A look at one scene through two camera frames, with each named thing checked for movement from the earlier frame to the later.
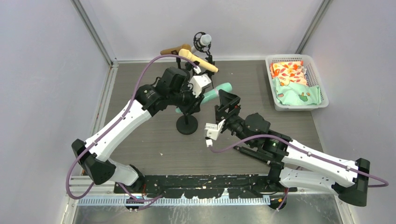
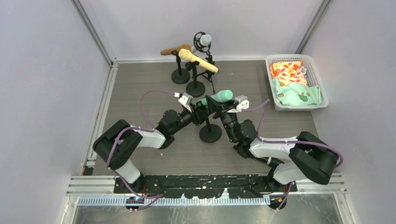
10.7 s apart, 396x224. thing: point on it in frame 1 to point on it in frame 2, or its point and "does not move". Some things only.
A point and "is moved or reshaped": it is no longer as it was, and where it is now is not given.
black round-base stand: (187, 124) is moved or reshaped
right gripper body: (227, 112) does not move
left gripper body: (195, 101) to (196, 109)
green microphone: (211, 94) is moved or reshaped
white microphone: (205, 40) does not move
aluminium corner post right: (323, 7) does not move
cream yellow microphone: (186, 53) does not move
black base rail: (204, 186) does not move
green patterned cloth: (295, 94) does not move
